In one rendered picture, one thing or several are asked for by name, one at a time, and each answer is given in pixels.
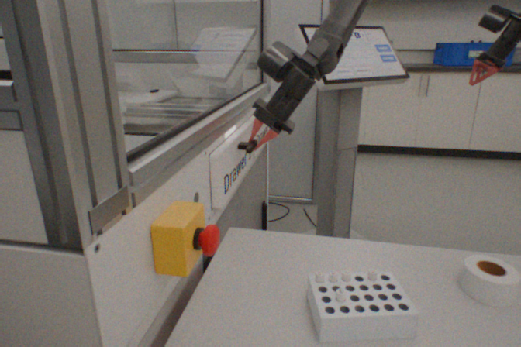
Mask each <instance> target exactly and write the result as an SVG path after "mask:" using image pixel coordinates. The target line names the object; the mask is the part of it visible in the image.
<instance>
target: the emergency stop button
mask: <svg viewBox="0 0 521 347"><path fill-rule="evenodd" d="M219 241H220V230H219V228H218V227H217V226H216V225H207V226H206V227H205V231H201V233H200V235H199V238H198V244H199V247H202V251H203V254H204V255H206V256H211V255H213V254H214V253H215V252H217V250H218V248H219Z"/></svg>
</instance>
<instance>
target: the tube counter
mask: <svg viewBox="0 0 521 347"><path fill-rule="evenodd" d="M345 49H374V48H373V46H371V44H370V43H369V41H349V42H348V44H347V45H346V47H345Z"/></svg>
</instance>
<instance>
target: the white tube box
mask: <svg viewBox="0 0 521 347"><path fill-rule="evenodd" d="M328 276H329V274H328V273H324V281H323V283H317V282H316V275H315V274H308V278H307V292H308V295H306V296H308V299H309V305H310V307H311V311H312V317H313V320H314V323H315V327H316V332H317V335H318V339H319V342H345V341H359V340H374V339H389V338H398V339H403V338H416V333H417V328H418V324H419V312H418V311H417V310H416V308H415V307H414V305H413V304H412V302H411V300H410V299H409V297H408V295H407V294H406V292H405V291H404V290H403V289H402V287H401V285H400V284H399V282H398V281H397V280H396V278H395V276H394V275H393V273H392V272H388V271H378V276H377V279H376V281H370V280H368V279H367V272H356V273H351V280H350V282H348V283H345V282H343V281H342V273H338V277H337V282H336V283H331V282H329V280H328ZM339 288H341V289H344V290H345V292H346V294H345V301H344V302H342V303H341V302H338V301H337V300H336V290H337V289H339Z"/></svg>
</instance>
